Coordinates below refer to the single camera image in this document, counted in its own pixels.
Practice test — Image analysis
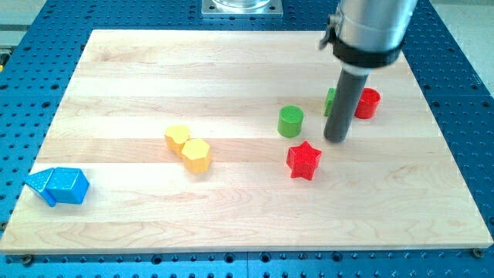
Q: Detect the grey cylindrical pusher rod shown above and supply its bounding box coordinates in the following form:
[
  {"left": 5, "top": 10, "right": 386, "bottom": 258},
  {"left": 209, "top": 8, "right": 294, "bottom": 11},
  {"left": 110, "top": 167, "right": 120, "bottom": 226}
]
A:
[{"left": 323, "top": 68, "right": 368, "bottom": 143}]

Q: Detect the green cylinder block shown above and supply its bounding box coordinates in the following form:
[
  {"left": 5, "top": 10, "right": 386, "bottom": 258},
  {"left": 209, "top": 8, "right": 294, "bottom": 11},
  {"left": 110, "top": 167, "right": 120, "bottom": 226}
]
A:
[{"left": 277, "top": 105, "right": 304, "bottom": 137}]

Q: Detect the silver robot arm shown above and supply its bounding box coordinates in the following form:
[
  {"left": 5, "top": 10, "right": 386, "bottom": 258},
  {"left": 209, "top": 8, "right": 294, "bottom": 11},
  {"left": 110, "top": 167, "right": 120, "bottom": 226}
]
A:
[{"left": 319, "top": 0, "right": 418, "bottom": 143}]

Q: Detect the green star block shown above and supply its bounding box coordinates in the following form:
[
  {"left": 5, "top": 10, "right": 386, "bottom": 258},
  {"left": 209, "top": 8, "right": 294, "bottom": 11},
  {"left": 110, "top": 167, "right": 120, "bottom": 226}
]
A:
[{"left": 324, "top": 88, "right": 336, "bottom": 117}]

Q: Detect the red star block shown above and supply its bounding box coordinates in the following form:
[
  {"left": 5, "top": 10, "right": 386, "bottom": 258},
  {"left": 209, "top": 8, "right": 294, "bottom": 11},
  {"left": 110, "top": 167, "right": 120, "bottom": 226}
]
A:
[{"left": 286, "top": 141, "right": 322, "bottom": 181}]

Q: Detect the red cylinder block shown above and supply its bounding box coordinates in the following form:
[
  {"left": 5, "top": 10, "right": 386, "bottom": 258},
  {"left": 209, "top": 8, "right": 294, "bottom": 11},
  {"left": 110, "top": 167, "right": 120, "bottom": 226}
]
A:
[{"left": 354, "top": 87, "right": 381, "bottom": 120}]

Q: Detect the yellow hexagon block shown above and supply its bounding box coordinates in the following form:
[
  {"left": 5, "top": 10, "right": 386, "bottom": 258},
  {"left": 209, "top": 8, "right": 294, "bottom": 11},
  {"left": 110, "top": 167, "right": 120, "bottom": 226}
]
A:
[{"left": 181, "top": 138, "right": 211, "bottom": 174}]

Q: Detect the wooden board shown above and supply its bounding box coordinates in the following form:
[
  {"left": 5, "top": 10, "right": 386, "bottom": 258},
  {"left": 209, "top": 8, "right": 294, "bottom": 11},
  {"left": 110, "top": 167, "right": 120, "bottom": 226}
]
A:
[{"left": 1, "top": 29, "right": 492, "bottom": 254}]

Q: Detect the yellow heart block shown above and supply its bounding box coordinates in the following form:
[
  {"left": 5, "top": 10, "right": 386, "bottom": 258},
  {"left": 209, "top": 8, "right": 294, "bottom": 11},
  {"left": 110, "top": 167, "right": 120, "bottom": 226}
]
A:
[{"left": 164, "top": 125, "right": 191, "bottom": 157}]

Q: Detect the blue cube block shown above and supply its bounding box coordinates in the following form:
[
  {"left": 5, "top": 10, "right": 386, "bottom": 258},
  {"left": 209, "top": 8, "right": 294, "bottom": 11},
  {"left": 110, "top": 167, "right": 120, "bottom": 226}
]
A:
[{"left": 46, "top": 168, "right": 90, "bottom": 204}]

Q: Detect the blue triangle block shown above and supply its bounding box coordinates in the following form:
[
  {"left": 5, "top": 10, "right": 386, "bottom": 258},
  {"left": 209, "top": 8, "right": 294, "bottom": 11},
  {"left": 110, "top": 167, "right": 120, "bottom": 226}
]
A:
[{"left": 23, "top": 168, "right": 56, "bottom": 207}]

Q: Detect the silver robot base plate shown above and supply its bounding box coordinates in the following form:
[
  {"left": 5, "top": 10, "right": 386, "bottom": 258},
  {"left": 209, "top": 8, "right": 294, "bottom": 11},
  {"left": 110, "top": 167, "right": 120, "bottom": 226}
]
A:
[{"left": 201, "top": 0, "right": 283, "bottom": 18}]

